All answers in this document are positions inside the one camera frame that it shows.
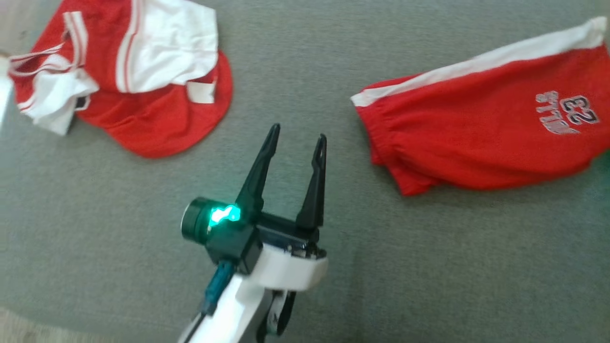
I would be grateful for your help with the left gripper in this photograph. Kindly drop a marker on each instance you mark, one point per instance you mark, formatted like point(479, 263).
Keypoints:
point(293, 269)

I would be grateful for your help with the red jersey with white sleeves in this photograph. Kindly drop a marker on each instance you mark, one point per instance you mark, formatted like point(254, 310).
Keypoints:
point(157, 124)

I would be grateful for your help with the red shorts with white stripe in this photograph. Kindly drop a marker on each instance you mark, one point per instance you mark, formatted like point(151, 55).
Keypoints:
point(452, 133)

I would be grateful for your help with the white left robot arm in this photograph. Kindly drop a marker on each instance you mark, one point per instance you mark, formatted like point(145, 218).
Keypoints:
point(233, 319)

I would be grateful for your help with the large grey sofa seat cushion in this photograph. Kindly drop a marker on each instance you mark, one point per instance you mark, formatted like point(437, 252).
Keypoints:
point(429, 267)

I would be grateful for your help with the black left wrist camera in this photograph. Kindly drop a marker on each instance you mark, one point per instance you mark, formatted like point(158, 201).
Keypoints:
point(233, 243)

